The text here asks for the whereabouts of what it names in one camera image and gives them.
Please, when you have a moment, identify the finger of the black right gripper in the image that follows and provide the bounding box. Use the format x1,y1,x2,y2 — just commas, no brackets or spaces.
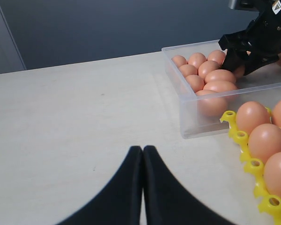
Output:
222,48,248,72
244,52,280,76

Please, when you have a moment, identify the yellow plastic egg tray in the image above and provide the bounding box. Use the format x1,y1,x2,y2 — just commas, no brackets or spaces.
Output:
220,110,281,225

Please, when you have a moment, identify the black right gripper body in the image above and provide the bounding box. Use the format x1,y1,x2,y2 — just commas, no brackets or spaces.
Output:
219,0,281,56

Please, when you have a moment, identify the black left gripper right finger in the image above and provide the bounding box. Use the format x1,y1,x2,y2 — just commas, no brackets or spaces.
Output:
143,145,226,225

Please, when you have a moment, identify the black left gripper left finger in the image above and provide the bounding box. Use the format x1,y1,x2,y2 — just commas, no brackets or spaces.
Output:
59,146,142,225

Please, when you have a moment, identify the clear plastic box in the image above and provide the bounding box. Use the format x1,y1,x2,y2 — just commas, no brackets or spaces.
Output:
162,40,281,139

